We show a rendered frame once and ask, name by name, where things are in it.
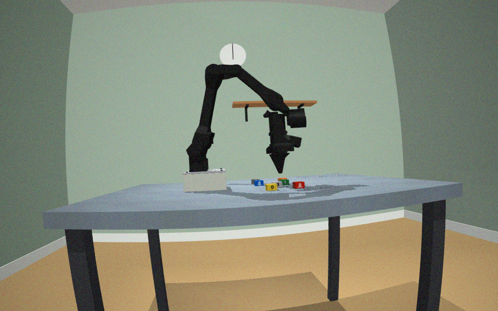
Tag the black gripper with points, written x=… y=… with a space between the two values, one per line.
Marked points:
x=277 y=149

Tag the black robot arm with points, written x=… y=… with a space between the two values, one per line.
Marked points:
x=203 y=137

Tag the red block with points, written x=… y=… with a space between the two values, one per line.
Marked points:
x=297 y=185

